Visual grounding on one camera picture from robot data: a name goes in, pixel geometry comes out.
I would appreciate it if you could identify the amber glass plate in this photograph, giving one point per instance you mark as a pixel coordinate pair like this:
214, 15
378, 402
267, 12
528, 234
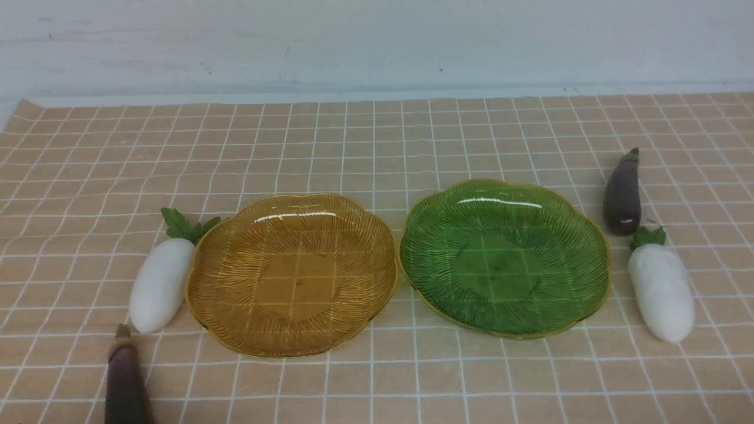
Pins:
292, 276

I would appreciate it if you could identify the white radish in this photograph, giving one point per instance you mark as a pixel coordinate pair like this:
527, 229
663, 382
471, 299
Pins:
157, 293
661, 284

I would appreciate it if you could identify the green glass plate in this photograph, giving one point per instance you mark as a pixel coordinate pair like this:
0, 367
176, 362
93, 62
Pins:
508, 259

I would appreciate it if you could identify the tan checkered tablecloth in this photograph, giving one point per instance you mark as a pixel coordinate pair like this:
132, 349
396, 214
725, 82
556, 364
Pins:
82, 192

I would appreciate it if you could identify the purple eggplant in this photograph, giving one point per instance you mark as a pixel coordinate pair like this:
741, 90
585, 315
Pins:
126, 397
621, 200

